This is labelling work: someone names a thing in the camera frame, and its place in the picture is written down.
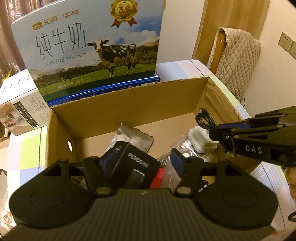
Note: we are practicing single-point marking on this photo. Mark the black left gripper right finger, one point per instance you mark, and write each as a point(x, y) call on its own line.
point(189, 170)

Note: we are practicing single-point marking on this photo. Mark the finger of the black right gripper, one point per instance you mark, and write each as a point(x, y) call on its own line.
point(265, 122)
point(253, 142)

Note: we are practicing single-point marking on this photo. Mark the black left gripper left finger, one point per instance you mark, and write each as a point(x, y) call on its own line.
point(95, 180)

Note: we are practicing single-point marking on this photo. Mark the white power adapter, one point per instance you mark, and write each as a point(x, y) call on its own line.
point(199, 138)

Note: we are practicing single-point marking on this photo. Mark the black Flyco shaver box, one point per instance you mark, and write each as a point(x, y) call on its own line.
point(126, 166)

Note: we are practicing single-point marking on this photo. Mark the red toy figure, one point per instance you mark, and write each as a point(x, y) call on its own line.
point(156, 183)

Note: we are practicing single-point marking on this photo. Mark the silver green foil bag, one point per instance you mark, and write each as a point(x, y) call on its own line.
point(133, 136)

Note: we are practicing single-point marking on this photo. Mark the translucent plastic cup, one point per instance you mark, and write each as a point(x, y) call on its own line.
point(170, 178)

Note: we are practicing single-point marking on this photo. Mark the clear zip bag white pad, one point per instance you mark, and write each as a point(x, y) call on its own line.
point(186, 148)

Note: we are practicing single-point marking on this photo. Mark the brown cardboard box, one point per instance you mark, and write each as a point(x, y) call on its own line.
point(164, 110)

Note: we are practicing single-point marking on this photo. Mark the beige quilted chair cover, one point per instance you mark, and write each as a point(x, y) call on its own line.
point(238, 60)

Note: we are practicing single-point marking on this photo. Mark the checkered bed sheet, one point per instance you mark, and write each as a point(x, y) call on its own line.
point(163, 161)

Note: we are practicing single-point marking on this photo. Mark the white appliance box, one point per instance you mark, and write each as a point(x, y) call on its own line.
point(23, 108)

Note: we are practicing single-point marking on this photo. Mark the blue milk carton box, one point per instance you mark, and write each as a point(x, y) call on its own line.
point(72, 46)

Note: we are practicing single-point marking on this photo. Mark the wall power socket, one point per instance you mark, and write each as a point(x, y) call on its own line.
point(288, 44)

